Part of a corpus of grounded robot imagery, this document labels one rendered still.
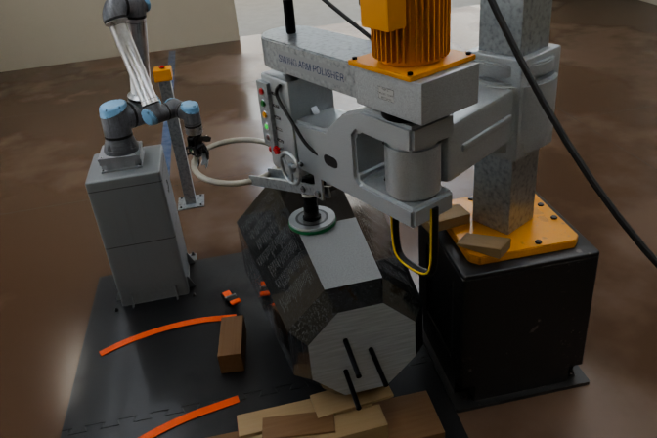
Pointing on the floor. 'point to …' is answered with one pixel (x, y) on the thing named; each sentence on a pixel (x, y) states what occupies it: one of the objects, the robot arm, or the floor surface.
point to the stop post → (178, 144)
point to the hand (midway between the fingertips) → (202, 164)
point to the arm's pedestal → (141, 229)
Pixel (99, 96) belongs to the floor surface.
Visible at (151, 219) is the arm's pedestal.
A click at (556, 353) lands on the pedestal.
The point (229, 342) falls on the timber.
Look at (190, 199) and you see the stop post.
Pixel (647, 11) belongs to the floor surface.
